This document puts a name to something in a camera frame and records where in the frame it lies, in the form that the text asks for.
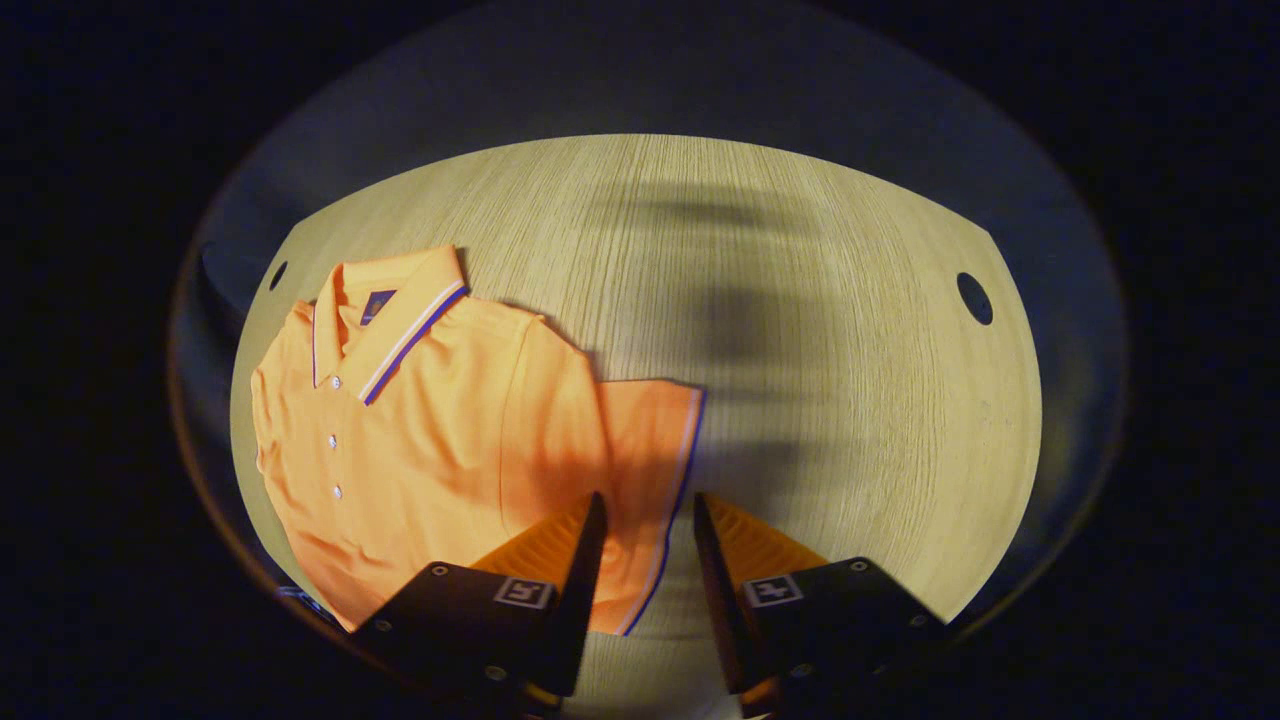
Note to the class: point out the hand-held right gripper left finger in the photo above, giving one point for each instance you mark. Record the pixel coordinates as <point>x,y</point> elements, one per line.
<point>580,600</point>

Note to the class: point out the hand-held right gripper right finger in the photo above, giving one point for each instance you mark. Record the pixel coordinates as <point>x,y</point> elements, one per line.
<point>722,610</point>

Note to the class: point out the orange T-shirt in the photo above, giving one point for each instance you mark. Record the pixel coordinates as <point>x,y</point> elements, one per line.
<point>430,430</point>

